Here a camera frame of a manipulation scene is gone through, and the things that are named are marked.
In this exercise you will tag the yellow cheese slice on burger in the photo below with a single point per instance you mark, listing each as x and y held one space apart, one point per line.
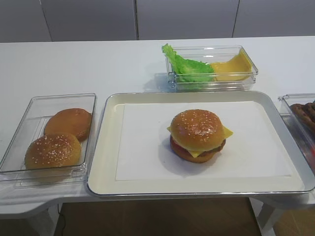
227 134

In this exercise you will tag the red tomato slice in stack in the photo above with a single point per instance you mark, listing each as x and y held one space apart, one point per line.
177 148

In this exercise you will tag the yellow cheese slice in container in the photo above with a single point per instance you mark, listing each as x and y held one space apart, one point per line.
233 70

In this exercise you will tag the clear plastic bun container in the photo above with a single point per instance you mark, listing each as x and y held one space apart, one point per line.
31 127

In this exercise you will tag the plain bottom bun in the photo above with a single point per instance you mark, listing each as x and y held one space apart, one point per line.
75 121

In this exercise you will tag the clear plastic patty tomato container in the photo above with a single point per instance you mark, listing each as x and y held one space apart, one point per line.
302 135

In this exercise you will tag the clear plastic lettuce cheese container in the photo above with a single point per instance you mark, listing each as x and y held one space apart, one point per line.
210 54

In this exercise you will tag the sesame bun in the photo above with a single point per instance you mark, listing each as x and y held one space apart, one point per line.
53 150
197 130

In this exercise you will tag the white metal serving tray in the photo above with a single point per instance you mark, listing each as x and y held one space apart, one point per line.
102 177

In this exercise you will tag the green lettuce leaf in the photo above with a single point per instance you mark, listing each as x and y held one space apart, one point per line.
187 70

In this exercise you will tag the white table leg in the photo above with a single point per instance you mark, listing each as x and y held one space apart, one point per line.
266 216

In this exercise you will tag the brown burger patty in stack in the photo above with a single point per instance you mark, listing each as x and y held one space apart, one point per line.
211 153

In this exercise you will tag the brown patty front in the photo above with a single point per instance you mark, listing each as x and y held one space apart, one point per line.
306 114

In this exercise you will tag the bottom bun of burger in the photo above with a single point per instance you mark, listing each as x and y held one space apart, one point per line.
192 159

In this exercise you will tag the white paper sheet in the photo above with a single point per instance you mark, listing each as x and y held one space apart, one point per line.
253 150

